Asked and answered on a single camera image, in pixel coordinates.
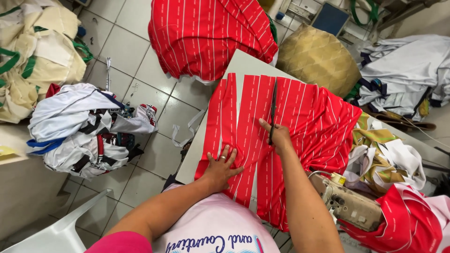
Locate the brown fabric piece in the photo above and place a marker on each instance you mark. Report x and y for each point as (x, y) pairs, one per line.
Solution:
(400, 123)

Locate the black fabric scissors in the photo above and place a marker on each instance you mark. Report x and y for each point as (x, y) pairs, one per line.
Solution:
(274, 105)

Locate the heap of white mixed garments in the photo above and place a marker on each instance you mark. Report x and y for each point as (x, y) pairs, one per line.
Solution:
(81, 133)

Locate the person's left hand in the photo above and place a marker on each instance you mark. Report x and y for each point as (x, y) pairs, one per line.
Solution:
(219, 174)

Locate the red white fabric heap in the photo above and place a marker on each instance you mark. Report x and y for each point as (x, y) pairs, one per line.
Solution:
(411, 221)

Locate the red striped fabric sheet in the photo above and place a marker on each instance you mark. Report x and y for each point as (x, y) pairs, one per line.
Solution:
(316, 133)

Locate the white plastic chair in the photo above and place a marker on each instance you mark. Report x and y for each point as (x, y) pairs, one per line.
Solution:
(59, 232)

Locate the heap of white navy garments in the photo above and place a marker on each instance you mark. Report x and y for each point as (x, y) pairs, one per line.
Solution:
(404, 70)

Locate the yellow paper sheet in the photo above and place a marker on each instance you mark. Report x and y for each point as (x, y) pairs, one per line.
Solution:
(6, 151)

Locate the red striped fabric bundle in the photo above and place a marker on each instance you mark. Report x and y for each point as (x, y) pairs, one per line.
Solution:
(207, 35)

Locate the thin white fabric strip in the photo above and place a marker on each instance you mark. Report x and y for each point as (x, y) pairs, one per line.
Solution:
(108, 72)

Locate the heap of cream green bags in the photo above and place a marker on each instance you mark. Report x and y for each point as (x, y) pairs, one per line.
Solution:
(38, 52)

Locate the beige sewing machine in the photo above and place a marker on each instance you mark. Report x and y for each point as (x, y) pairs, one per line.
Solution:
(351, 205)

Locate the blue platform scale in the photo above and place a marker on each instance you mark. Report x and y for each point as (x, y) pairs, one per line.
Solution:
(330, 18)

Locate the tan quilted sack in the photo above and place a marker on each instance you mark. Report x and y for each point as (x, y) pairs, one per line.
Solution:
(316, 59)

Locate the heap of white gold scraps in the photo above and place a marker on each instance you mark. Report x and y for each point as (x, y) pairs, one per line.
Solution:
(390, 158)

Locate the person's right hand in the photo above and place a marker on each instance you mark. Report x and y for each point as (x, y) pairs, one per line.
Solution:
(283, 140)

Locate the person's pink white shirt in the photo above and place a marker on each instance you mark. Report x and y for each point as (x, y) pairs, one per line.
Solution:
(214, 228)

